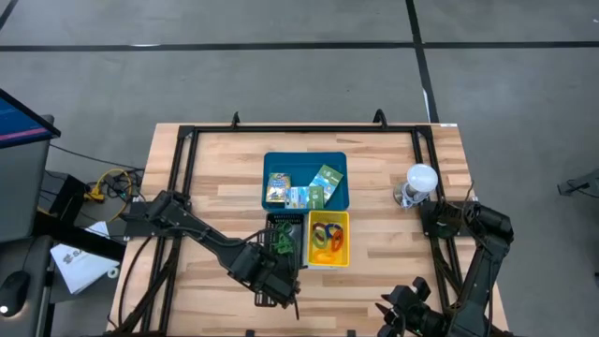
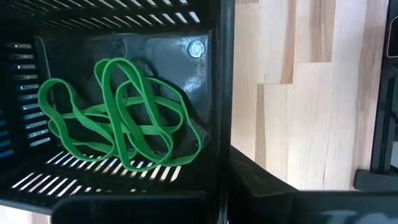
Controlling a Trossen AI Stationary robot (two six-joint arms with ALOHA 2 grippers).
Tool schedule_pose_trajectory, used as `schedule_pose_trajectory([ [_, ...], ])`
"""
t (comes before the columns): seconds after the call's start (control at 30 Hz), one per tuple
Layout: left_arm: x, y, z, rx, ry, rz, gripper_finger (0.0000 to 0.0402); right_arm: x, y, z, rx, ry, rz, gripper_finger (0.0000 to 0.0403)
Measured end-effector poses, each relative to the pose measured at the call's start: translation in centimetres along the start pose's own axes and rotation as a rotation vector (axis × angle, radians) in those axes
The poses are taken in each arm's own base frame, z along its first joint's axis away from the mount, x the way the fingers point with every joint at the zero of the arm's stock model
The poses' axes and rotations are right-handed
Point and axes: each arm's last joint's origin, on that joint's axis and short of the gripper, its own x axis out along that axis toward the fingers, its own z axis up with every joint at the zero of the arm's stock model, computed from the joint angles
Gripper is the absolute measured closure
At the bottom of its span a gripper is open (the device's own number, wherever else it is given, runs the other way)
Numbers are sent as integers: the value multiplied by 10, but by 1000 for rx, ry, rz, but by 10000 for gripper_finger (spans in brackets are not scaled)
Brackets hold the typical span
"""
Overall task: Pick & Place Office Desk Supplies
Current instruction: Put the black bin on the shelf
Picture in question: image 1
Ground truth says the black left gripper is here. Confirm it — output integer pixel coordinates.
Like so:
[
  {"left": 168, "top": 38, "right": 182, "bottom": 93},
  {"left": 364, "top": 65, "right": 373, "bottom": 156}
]
[{"left": 228, "top": 242, "right": 301, "bottom": 323}]

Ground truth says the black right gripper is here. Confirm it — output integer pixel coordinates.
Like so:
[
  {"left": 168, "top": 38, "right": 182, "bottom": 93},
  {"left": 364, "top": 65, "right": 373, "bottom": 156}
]
[{"left": 373, "top": 275, "right": 446, "bottom": 337}]

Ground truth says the black slotted plastic basket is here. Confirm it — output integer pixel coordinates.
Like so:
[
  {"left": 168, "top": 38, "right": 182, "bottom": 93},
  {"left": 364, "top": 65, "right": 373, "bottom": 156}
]
[{"left": 264, "top": 212, "right": 306, "bottom": 271}]

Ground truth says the yellow slotted plastic basket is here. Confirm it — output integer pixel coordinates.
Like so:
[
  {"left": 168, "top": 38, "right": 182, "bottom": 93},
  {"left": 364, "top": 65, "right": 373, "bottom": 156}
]
[{"left": 306, "top": 210, "right": 352, "bottom": 270}]

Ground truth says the blue and green card pack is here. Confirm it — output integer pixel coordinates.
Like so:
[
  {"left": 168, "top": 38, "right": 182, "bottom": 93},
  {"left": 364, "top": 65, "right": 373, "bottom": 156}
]
[{"left": 284, "top": 185, "right": 326, "bottom": 211}]

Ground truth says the yellow card pack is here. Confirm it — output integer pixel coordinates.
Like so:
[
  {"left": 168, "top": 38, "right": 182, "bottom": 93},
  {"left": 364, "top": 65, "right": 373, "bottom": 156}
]
[{"left": 265, "top": 171, "right": 292, "bottom": 204}]

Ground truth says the blue plastic bin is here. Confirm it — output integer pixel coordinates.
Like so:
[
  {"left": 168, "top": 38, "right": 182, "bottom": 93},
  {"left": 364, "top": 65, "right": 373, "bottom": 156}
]
[{"left": 261, "top": 150, "right": 351, "bottom": 214}]

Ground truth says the dark grey desk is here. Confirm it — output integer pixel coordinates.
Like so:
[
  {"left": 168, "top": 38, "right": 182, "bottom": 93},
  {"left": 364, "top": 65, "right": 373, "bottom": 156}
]
[{"left": 0, "top": 233, "right": 55, "bottom": 337}]

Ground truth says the white light bulb with socket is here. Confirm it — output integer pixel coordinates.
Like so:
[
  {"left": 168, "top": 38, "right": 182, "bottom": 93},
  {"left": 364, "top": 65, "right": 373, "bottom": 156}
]
[{"left": 393, "top": 163, "right": 440, "bottom": 210}]

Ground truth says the white printed paper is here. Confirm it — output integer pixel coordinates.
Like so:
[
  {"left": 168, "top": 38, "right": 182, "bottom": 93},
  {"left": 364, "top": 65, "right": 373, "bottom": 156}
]
[{"left": 50, "top": 221, "right": 121, "bottom": 296}]

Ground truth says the black support bar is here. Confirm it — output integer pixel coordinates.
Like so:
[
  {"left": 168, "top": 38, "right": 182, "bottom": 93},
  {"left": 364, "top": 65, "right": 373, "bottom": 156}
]
[{"left": 31, "top": 211, "right": 128, "bottom": 262}]

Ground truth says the grey stand leg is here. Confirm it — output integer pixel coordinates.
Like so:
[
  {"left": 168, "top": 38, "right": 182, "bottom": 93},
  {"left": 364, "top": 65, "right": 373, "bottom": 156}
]
[{"left": 556, "top": 168, "right": 599, "bottom": 197}]

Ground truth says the black power supply box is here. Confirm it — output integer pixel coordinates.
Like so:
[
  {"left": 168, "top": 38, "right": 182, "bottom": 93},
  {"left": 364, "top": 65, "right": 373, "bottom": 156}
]
[{"left": 49, "top": 173, "right": 90, "bottom": 221}]

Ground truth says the black computer mouse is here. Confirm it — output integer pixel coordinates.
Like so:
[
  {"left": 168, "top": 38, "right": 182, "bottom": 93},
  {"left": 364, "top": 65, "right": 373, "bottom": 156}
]
[{"left": 0, "top": 270, "right": 32, "bottom": 319}]

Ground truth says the computer monitor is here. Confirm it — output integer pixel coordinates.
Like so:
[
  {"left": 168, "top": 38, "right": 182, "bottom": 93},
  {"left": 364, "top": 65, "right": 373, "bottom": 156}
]
[{"left": 0, "top": 88, "right": 62, "bottom": 150}]

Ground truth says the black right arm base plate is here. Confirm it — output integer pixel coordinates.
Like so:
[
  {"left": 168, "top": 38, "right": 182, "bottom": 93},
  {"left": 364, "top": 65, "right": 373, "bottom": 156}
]
[{"left": 419, "top": 199, "right": 489, "bottom": 239}]

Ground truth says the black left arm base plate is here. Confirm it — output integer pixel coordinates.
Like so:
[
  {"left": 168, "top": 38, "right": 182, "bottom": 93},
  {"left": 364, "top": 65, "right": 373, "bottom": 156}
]
[{"left": 124, "top": 200, "right": 192, "bottom": 239}]

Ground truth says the black metal table frame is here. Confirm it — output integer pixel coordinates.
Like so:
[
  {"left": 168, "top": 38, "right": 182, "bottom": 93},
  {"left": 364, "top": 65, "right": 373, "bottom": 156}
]
[{"left": 105, "top": 109, "right": 514, "bottom": 337}]

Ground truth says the yellow cable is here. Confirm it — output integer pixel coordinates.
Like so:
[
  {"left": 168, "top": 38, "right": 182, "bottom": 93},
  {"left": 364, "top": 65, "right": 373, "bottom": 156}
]
[{"left": 82, "top": 168, "right": 135, "bottom": 224}]

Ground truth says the thin black floor cable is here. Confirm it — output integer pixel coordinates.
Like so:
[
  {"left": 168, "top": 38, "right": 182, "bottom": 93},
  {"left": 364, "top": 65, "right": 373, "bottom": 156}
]
[{"left": 49, "top": 142, "right": 146, "bottom": 172}]

